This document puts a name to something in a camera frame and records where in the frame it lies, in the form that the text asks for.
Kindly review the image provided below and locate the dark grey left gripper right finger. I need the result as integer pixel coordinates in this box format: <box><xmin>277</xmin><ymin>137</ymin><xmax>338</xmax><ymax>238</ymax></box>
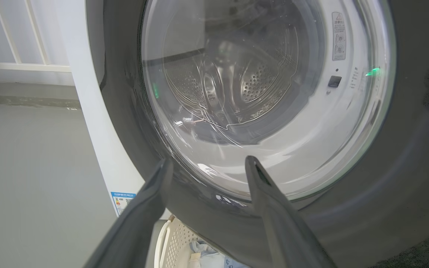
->
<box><xmin>245</xmin><ymin>156</ymin><xmax>337</xmax><ymax>268</ymax></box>

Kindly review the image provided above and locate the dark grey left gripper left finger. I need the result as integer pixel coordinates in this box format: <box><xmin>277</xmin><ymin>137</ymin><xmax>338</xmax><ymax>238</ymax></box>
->
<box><xmin>83</xmin><ymin>158</ymin><xmax>174</xmax><ymax>268</ymax></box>

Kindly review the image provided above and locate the blue bear-print garment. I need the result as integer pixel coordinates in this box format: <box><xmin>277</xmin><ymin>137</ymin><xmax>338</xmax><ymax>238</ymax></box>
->
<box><xmin>188</xmin><ymin>240</ymin><xmax>250</xmax><ymax>268</ymax></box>

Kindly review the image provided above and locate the dark round washing machine door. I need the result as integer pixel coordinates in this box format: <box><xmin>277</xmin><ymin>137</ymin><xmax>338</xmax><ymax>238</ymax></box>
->
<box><xmin>86</xmin><ymin>0</ymin><xmax>429</xmax><ymax>268</ymax></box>

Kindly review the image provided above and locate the cream perforated laundry basket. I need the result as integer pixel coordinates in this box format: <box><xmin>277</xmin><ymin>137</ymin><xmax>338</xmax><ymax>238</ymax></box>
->
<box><xmin>154</xmin><ymin>215</ymin><xmax>237</xmax><ymax>268</ymax></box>

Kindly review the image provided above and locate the white front-load washing machine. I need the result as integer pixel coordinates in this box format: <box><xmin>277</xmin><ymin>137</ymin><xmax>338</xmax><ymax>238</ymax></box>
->
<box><xmin>54</xmin><ymin>0</ymin><xmax>397</xmax><ymax>220</ymax></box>

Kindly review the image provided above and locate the blue energy label sticker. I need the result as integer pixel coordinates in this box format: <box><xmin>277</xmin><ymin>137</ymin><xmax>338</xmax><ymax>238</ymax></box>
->
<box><xmin>110</xmin><ymin>192</ymin><xmax>137</xmax><ymax>216</ymax></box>

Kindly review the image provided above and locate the white metal railing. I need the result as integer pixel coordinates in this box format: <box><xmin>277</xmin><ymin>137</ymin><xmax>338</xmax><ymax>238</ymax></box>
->
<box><xmin>0</xmin><ymin>0</ymin><xmax>72</xmax><ymax>73</ymax></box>

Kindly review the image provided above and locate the grey warning sticker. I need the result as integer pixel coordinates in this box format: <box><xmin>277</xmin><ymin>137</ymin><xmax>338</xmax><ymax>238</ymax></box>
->
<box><xmin>332</xmin><ymin>12</ymin><xmax>347</xmax><ymax>61</ymax></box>

